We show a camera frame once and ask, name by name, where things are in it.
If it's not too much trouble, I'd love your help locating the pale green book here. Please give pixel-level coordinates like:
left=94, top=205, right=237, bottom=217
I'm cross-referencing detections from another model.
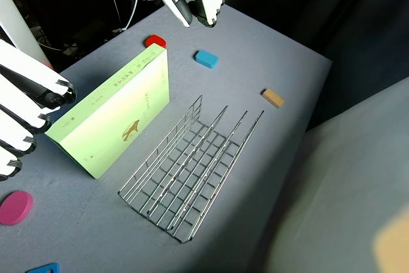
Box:
left=44, top=42, right=171, bottom=180

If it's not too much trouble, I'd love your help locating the blue toy block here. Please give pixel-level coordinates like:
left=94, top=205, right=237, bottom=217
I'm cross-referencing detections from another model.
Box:
left=194, top=49, right=220, bottom=70

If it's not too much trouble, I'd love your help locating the red toy block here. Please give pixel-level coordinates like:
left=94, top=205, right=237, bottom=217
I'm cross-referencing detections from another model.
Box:
left=144, top=34, right=168, bottom=50

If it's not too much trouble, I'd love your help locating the tan wooden block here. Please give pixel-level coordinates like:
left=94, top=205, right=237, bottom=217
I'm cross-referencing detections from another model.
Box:
left=261, top=88, right=286, bottom=109

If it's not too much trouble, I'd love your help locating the pink round disc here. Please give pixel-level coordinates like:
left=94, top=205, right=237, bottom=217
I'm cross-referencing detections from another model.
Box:
left=0, top=190, right=34, bottom=226

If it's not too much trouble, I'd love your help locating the grey table cloth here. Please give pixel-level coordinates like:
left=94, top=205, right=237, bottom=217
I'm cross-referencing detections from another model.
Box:
left=0, top=0, right=334, bottom=273

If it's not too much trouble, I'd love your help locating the blue flat toy piece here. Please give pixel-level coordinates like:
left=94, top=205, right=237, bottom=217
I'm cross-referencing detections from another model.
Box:
left=26, top=262, right=61, bottom=273

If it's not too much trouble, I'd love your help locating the white post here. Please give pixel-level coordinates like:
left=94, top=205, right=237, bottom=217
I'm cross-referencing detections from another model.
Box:
left=0, top=0, right=54, bottom=70

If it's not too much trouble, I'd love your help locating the white cable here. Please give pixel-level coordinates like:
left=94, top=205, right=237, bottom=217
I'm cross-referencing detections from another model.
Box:
left=94, top=0, right=141, bottom=32

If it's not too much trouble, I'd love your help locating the metal wire rack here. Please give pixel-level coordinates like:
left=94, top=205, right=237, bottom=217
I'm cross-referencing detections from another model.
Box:
left=118, top=95, right=265, bottom=244

